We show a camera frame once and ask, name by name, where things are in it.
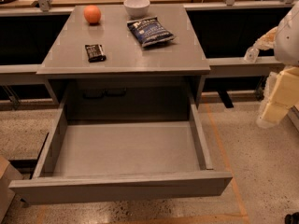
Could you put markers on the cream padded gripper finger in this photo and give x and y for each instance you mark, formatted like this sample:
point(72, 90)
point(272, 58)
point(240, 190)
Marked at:
point(281, 93)

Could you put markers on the grey top drawer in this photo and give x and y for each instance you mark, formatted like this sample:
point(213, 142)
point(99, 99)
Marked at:
point(145, 144)

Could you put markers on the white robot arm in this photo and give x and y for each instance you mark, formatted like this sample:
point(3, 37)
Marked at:
point(284, 39)

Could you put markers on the grey drawer cabinet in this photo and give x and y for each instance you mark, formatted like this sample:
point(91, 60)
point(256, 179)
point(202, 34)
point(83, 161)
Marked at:
point(120, 46)

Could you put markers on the blue chip bag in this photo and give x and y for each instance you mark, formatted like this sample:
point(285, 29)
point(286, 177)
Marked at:
point(149, 31)

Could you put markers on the white bowl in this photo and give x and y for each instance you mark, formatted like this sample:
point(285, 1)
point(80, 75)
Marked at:
point(136, 8)

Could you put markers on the black snack bar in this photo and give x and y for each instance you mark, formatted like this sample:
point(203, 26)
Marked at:
point(95, 53)

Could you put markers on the orange fruit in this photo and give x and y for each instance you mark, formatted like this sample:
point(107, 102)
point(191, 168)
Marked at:
point(92, 14)

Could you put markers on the cardboard box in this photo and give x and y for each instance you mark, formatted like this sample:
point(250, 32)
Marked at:
point(7, 173)

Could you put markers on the grey shelf rail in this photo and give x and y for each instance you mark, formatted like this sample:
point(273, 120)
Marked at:
point(28, 74)

